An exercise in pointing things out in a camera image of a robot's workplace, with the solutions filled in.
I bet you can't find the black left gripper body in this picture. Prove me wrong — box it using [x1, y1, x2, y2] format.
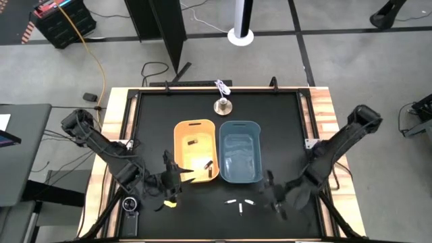
[160, 150, 183, 203]

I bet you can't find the black floor cable loop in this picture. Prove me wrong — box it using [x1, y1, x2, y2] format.
[140, 61, 170, 87]

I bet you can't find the blue plastic bin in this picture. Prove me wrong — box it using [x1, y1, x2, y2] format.
[219, 120, 265, 184]

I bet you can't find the round silver metal stand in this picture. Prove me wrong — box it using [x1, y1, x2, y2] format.
[213, 97, 234, 116]

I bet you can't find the black table mat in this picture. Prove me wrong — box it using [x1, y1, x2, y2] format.
[134, 92, 322, 239]

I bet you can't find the tablet screen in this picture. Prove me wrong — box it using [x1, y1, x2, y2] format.
[0, 130, 22, 149]

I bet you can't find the white coiled cable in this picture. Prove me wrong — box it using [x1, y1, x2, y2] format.
[215, 79, 232, 99]

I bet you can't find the black camera with round lens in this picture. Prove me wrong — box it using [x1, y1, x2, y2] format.
[120, 196, 140, 238]

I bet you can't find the black metal table frame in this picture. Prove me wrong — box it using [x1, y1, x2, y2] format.
[79, 86, 369, 243]

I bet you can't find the white floor cable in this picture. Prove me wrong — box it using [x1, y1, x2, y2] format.
[180, 2, 230, 34]

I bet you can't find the grey desk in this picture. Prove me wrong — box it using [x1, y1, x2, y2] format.
[0, 103, 53, 207]

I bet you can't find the white pole with round base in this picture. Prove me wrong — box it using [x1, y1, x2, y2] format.
[227, 0, 255, 47]

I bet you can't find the yellow cable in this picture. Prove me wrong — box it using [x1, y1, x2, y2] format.
[55, 2, 107, 128]

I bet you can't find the black partition panel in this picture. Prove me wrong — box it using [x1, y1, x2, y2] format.
[124, 0, 193, 84]

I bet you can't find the yellow plastic bin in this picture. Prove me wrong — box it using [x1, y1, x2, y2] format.
[173, 119, 220, 184]

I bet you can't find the black floor equipment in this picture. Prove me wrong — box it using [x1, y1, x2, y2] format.
[403, 93, 432, 139]

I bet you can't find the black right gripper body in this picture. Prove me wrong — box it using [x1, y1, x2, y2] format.
[266, 170, 296, 220]

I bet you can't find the black stand base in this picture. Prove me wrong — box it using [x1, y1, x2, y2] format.
[369, 0, 408, 30]

